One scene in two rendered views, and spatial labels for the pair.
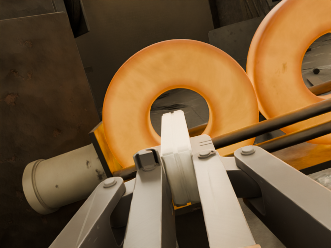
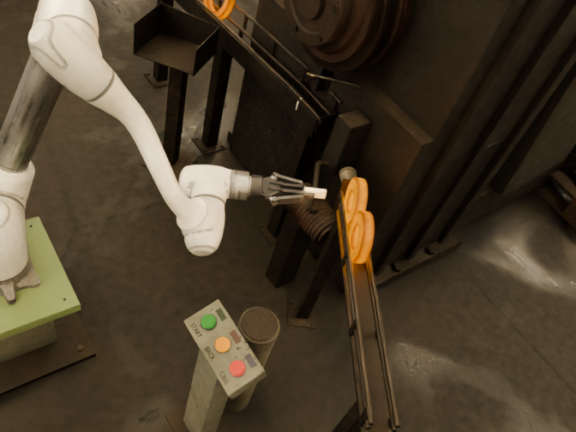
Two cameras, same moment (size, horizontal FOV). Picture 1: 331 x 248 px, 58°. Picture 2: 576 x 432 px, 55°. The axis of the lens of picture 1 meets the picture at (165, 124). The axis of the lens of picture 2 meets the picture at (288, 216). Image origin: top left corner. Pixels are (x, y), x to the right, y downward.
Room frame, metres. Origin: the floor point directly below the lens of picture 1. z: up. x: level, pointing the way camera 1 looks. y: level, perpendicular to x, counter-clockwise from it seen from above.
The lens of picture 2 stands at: (-0.27, -1.17, 1.92)
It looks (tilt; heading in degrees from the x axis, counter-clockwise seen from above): 47 degrees down; 72
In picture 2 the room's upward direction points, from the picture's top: 19 degrees clockwise
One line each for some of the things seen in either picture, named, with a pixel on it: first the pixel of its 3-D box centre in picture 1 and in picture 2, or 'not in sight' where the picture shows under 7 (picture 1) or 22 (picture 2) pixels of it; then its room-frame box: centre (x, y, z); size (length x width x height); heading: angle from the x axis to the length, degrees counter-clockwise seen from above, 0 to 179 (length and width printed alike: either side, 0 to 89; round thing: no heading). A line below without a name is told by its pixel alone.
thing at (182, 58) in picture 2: not in sight; (171, 99); (-0.30, 0.81, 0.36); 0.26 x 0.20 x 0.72; 156
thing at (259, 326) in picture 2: not in sight; (244, 363); (0.02, -0.36, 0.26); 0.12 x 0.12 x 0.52
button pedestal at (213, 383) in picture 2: not in sight; (209, 391); (-0.10, -0.48, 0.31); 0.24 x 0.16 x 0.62; 121
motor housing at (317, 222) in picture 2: not in sight; (299, 247); (0.24, 0.13, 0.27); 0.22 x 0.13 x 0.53; 121
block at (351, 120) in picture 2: not in sight; (345, 143); (0.32, 0.29, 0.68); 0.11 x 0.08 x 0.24; 31
